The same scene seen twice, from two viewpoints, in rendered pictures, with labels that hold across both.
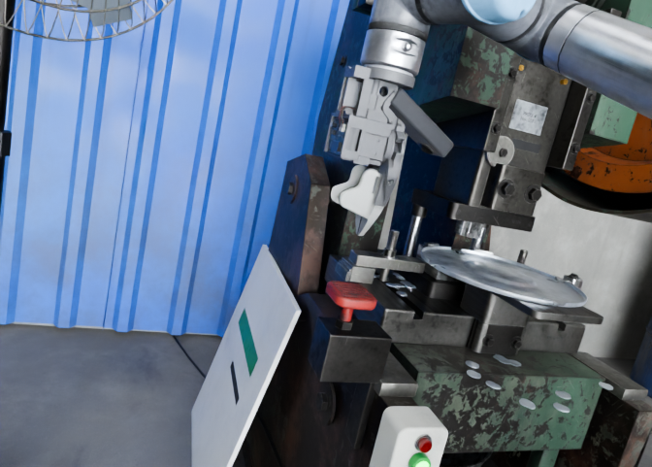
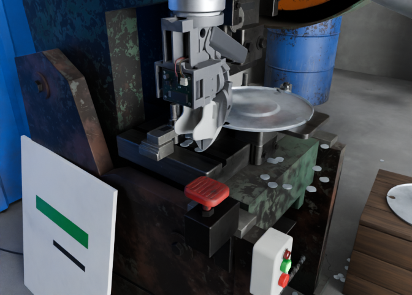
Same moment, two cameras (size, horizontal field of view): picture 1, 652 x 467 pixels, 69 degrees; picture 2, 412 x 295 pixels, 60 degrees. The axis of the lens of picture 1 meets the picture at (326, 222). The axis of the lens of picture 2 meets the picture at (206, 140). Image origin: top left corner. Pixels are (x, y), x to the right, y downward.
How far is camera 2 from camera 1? 33 cm
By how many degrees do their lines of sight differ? 34
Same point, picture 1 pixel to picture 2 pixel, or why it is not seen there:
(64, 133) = not seen: outside the picture
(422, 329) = (227, 170)
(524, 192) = (256, 43)
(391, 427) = (265, 257)
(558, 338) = not seen: hidden behind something
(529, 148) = (249, 7)
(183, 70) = not seen: outside the picture
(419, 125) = (228, 48)
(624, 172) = not seen: outside the picture
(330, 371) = (213, 247)
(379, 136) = (212, 75)
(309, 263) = (97, 147)
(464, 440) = (271, 220)
